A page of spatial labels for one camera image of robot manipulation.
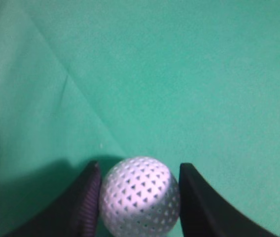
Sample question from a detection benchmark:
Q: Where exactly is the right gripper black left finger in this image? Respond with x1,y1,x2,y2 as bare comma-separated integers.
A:
5,160,102,237

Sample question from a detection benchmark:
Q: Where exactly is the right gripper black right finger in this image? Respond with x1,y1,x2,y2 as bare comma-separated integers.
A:
179,163,276,237

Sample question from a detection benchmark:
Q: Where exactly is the silver perforated ball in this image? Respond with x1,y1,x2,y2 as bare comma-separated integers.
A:
99,156,180,237

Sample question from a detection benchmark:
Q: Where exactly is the green table cloth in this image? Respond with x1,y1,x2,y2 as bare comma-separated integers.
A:
0,0,280,236

